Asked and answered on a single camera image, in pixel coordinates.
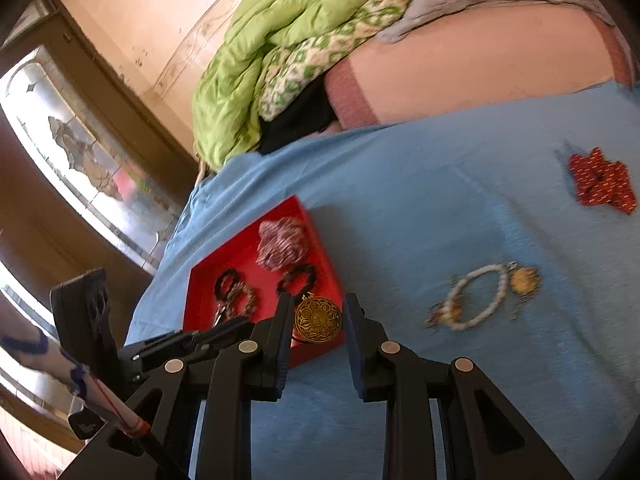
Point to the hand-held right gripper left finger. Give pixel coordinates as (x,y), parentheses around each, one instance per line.
(285,345)

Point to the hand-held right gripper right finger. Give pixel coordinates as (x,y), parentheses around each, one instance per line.
(352,350)

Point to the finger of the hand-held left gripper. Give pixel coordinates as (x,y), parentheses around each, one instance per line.
(210,337)

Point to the gold filigree round pendant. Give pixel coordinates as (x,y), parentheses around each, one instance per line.
(318,320)

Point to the leopard print scrunchie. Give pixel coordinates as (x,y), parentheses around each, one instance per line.
(245,300)

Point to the red shallow box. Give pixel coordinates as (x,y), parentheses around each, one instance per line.
(240,260)

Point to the red white checkered scrunchie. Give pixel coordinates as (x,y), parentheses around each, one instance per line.
(282,242)

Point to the etched glass door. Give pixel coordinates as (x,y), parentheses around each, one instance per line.
(85,160)

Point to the blue blanket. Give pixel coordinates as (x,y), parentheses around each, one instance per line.
(450,200)

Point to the gold round locket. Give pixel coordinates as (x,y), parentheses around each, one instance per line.
(525,280)

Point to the dark cloth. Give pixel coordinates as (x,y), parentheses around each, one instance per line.
(297,122)

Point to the green quilt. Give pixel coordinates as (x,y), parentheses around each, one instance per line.
(260,60)

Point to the red dotted scrunchie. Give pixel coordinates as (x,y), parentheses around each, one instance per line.
(602,182)

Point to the pink bolster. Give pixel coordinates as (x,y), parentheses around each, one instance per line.
(475,70)

